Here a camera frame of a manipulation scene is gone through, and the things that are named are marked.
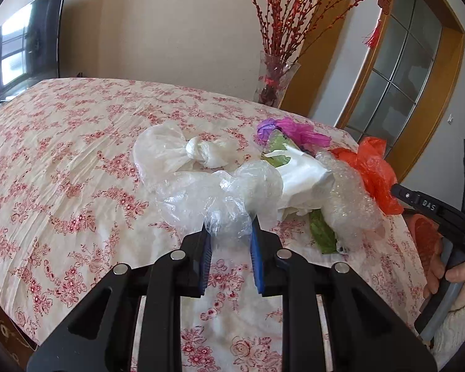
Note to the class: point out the person's right forearm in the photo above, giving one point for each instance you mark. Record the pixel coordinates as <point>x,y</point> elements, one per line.
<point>461,329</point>

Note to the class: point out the black flat television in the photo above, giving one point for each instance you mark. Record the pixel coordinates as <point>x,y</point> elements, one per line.
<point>31,46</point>

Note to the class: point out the red berry branches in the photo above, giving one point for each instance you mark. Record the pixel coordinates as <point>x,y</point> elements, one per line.
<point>271,19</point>

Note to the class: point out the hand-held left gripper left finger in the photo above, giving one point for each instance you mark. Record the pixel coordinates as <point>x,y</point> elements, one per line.
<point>206,255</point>

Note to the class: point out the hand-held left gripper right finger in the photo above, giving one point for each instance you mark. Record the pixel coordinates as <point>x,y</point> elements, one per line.
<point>255,259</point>

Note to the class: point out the person's right hand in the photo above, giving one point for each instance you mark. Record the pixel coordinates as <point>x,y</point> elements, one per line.
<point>430,255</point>

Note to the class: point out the dark wooden table base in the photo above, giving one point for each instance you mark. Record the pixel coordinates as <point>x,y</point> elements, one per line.
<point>11,333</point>

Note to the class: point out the red floral tablecloth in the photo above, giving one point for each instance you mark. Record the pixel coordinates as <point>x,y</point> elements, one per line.
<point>81,186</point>

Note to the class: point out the clear glass vase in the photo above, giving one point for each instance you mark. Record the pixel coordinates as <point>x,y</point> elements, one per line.
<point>273,81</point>

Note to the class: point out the knotted white plastic bag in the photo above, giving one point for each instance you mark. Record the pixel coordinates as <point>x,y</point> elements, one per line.
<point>159,151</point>

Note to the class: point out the frosted glass door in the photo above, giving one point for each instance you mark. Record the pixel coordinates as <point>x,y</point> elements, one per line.
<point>395,85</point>

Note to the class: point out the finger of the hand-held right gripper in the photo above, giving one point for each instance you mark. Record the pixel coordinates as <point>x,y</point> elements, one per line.
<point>426,203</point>

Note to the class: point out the orange plastic bag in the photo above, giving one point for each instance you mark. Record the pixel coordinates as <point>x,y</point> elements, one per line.
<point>376,174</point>

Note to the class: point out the magenta plastic bag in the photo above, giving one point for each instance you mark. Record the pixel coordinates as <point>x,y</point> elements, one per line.
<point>294,128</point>

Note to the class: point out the wooden door frame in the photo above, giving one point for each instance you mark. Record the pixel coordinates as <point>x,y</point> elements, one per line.
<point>441,97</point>

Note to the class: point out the lime green printed bag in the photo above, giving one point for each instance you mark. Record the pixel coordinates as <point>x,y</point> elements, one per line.
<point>323,232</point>

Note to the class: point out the clear bubble wrap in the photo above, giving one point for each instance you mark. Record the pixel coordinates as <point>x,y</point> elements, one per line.
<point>345,201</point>

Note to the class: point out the clear plastic bag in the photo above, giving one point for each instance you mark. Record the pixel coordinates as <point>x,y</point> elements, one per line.
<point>186,197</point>

